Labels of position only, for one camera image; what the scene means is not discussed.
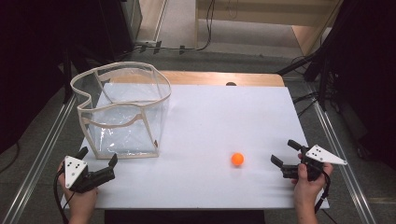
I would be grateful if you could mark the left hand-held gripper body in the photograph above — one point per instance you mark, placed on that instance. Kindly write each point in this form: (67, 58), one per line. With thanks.
(75, 170)

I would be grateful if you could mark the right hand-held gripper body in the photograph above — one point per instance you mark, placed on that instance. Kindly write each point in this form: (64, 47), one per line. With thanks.
(325, 155)

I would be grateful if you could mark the clear plastic bag beige trim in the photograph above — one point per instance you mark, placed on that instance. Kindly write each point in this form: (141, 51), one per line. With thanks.
(124, 130)

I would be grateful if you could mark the orange ball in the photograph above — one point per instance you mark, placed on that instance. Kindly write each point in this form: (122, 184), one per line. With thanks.
(237, 159)

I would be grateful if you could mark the person's left hand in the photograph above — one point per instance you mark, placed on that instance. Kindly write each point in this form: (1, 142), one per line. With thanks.
(79, 200)

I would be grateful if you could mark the person's right hand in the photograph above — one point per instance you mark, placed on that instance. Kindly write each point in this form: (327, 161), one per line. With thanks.
(306, 191)

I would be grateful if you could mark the black stand pole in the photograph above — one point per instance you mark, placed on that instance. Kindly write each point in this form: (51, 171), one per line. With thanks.
(67, 81)

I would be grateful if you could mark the black tripod stand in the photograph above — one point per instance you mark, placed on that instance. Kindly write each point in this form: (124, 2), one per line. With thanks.
(314, 62)

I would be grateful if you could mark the black curtain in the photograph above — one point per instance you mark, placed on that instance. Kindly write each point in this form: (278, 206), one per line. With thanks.
(28, 62)
(367, 77)

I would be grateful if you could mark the metal floor rail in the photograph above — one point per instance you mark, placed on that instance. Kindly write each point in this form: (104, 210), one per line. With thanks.
(339, 155)
(40, 155)

